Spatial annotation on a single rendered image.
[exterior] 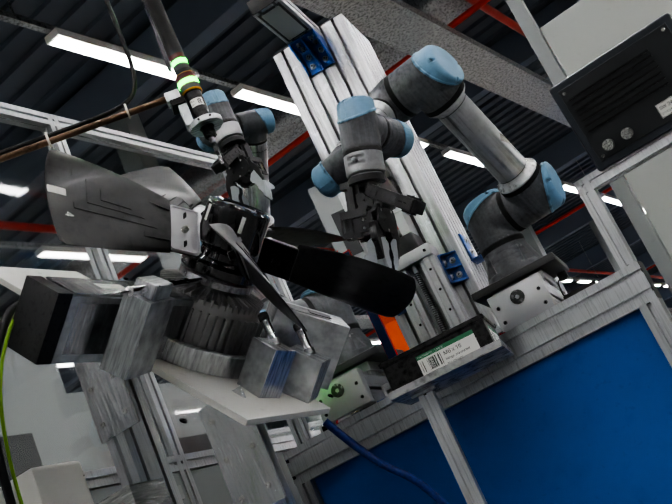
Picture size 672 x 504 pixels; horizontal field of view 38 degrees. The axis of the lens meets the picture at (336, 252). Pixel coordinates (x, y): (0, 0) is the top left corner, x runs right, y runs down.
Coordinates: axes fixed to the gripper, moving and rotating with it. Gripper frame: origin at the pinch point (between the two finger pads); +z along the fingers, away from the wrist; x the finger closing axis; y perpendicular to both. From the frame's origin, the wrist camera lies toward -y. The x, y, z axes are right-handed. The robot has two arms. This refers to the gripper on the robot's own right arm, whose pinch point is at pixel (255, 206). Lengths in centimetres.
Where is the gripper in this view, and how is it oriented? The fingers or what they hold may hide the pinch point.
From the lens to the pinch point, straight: 251.1
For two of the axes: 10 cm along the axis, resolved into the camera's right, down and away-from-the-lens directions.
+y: 5.0, 0.7, 8.6
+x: -7.7, 4.9, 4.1
